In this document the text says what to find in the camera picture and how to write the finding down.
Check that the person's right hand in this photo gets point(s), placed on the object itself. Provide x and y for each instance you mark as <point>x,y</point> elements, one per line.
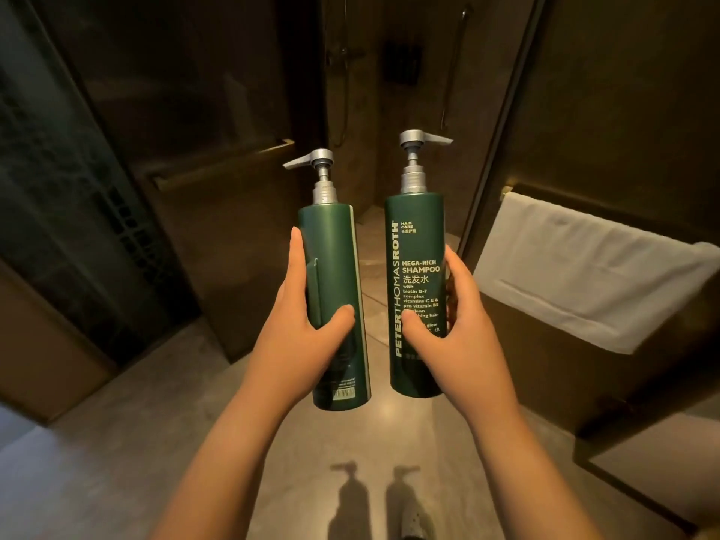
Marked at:
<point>467,354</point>

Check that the person's left hand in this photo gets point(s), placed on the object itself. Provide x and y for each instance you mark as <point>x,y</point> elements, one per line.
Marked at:
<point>292,343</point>

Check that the person's left thumb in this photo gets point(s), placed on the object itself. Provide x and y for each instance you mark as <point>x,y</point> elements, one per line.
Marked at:
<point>336,326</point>

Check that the person's right thumb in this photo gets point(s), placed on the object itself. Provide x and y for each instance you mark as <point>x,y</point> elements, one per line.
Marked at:
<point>427,345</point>

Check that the green pump bottle plain back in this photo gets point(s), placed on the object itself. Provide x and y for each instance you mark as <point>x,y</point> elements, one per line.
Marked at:
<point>337,286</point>

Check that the green pump bottle printed label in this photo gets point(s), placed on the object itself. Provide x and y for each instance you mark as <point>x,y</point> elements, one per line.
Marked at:
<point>415,247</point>

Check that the person's right forearm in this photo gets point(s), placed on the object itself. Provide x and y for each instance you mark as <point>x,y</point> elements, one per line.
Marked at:
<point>534,478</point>

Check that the person's left forearm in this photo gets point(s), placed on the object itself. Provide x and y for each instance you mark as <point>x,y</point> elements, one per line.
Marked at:
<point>225,466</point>

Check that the brass towel bar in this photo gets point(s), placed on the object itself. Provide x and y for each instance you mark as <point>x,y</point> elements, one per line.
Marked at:
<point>506,192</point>

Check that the white towel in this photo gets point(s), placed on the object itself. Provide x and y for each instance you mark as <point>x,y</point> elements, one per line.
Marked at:
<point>590,275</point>

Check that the person's shoe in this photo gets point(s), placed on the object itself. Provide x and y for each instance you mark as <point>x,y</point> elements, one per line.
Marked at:
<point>415,525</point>

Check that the glass shower door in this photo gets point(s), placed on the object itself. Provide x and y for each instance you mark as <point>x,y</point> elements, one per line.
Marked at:
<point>185,151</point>

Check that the shower rail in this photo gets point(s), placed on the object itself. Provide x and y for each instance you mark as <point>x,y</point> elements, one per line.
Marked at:
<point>454,67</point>

